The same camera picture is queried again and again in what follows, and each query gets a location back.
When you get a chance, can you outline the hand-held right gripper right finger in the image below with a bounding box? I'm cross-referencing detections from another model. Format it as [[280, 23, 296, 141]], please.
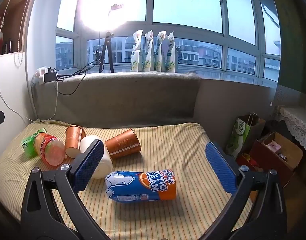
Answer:
[[200, 142, 288, 240]]

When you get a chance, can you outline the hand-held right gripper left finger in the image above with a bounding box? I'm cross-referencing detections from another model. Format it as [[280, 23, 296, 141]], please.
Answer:
[[20, 139, 114, 240]]

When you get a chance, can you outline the blue and orange printed cup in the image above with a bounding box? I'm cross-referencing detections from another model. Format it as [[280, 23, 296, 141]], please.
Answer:
[[105, 169, 177, 203]]

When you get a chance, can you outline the white plastic cup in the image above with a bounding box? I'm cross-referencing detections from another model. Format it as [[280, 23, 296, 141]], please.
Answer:
[[80, 135, 113, 179]]

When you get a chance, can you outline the brown paper cup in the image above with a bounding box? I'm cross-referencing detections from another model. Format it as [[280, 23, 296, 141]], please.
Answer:
[[65, 125, 86, 159], [104, 128, 142, 159]]

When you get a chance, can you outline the clear cup with red label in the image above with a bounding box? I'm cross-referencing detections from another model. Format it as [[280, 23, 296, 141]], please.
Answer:
[[34, 133, 66, 166]]

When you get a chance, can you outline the green snack packet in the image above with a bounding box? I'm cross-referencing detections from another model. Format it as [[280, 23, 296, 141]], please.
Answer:
[[20, 128, 48, 157]]

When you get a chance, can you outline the green paper bag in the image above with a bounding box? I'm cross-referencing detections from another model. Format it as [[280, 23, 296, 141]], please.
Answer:
[[226, 112, 266, 158]]

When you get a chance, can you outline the yellow striped bed sheet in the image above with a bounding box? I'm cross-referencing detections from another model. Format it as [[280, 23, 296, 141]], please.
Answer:
[[0, 120, 254, 240]]

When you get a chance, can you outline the brown cardboard box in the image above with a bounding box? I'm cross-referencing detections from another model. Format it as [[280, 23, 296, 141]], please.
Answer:
[[250, 131, 305, 188]]

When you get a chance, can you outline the white power strip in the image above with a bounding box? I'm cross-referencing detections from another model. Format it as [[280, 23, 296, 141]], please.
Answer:
[[34, 66, 53, 84]]

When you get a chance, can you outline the black charger plug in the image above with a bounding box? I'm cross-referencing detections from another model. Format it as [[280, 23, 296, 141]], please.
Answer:
[[44, 72, 58, 83]]

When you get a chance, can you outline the grey blanket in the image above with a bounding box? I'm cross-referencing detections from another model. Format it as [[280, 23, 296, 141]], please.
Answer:
[[31, 71, 201, 130]]

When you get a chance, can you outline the white lace cloth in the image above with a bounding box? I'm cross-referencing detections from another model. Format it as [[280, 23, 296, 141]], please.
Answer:
[[276, 106, 306, 156]]

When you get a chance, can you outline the wooden shelf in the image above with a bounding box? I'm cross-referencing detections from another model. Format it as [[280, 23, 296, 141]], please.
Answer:
[[0, 0, 42, 56]]

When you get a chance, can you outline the black tripod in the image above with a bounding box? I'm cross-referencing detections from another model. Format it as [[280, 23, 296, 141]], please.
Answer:
[[98, 31, 115, 74]]

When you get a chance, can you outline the white green refill pouch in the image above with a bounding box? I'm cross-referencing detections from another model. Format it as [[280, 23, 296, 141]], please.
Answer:
[[154, 30, 167, 72], [165, 32, 178, 73], [142, 29, 154, 72], [130, 29, 144, 72]]

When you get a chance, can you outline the round photo light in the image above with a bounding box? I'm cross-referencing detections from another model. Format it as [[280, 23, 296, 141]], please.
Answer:
[[79, 0, 130, 33]]

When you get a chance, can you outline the white bead cord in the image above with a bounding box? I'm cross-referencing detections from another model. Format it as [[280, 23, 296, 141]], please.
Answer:
[[14, 0, 28, 68]]

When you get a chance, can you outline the black power cable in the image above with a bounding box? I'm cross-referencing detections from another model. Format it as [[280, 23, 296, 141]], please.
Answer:
[[54, 48, 105, 96]]

